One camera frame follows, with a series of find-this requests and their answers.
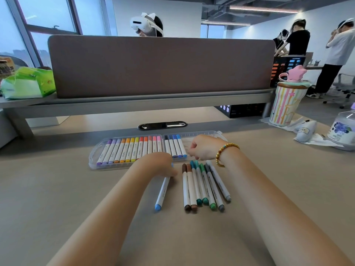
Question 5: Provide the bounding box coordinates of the person's right hand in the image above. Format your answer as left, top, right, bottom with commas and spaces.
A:
188, 134, 225, 161

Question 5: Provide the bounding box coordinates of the person's left hand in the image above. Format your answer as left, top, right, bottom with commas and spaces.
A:
138, 152, 178, 180

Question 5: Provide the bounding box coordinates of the navy-ended white marker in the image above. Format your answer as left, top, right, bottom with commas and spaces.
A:
168, 135, 178, 158

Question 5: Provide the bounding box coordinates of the azure-ended white marker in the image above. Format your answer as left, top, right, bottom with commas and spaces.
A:
176, 134, 188, 158

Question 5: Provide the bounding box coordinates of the blue-ended white marker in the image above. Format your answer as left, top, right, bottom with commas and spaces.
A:
172, 134, 183, 158

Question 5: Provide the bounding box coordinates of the light-blue-ended white marker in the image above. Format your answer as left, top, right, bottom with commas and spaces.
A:
154, 163, 174, 211

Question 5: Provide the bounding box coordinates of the group of warm-coloured white markers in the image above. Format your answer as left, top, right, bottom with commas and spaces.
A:
96, 135, 163, 166

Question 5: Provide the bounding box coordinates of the group of cool-coloured white markers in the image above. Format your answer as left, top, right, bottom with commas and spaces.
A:
182, 160, 231, 212

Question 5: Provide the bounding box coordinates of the clear plastic marker case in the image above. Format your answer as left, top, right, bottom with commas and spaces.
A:
88, 130, 229, 171

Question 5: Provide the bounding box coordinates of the person's right forearm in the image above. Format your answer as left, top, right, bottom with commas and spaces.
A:
219, 146, 353, 266

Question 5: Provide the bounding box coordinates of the person's left forearm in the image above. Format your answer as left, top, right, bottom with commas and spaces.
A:
48, 163, 156, 266

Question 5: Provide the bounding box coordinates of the white desk organizer box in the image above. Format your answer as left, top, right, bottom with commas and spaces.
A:
0, 110, 18, 149

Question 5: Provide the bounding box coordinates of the black smartphone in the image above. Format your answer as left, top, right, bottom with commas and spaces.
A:
138, 121, 188, 131

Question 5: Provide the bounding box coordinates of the grey desk riser shelf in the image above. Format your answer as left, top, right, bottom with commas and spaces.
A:
0, 88, 277, 139

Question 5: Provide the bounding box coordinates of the striped tumbler pink lid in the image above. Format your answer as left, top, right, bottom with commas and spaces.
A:
269, 65, 312, 127

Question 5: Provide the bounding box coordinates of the brown fabric desk divider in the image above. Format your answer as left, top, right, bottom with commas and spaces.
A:
47, 35, 276, 99

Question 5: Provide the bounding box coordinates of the white plush toy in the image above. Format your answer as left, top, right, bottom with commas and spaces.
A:
294, 120, 317, 143

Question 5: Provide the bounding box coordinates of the white tissue paper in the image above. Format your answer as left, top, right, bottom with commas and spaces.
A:
259, 116, 344, 149

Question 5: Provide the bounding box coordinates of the black plastic file rack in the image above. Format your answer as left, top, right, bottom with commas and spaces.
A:
270, 55, 305, 88

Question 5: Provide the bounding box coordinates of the linear ceiling light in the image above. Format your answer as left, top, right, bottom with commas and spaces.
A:
202, 21, 251, 26
229, 5, 299, 14

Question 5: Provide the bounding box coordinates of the clear bottle purple cap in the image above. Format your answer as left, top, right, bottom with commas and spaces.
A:
327, 102, 355, 151

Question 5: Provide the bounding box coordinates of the grey office chair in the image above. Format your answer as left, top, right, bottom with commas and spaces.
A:
323, 73, 355, 108

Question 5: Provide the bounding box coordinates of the green tissue pack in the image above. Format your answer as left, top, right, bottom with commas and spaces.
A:
0, 66, 57, 100

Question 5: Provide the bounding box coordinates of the black mesh pen holder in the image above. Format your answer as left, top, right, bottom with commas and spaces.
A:
0, 57, 16, 81

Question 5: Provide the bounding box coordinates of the gold bead bracelet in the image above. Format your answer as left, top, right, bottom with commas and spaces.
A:
216, 143, 240, 167

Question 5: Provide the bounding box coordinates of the dark window frame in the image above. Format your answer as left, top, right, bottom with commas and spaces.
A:
5, 0, 117, 68

